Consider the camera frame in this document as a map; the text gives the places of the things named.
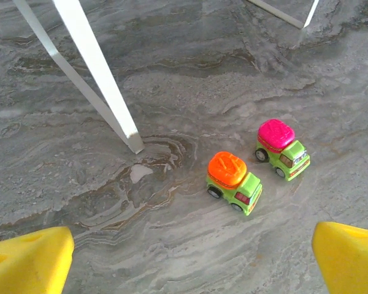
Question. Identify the green toy truck orange top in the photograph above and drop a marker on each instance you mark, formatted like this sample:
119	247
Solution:
233	180

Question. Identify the green toy truck pink top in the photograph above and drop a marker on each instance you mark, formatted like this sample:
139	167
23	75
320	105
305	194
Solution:
279	147

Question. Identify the wooden shelf with white legs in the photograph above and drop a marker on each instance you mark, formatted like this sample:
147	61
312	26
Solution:
95	67

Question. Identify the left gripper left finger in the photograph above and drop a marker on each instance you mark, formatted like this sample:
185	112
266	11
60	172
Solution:
27	263

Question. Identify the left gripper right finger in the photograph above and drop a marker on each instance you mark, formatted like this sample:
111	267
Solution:
352	263

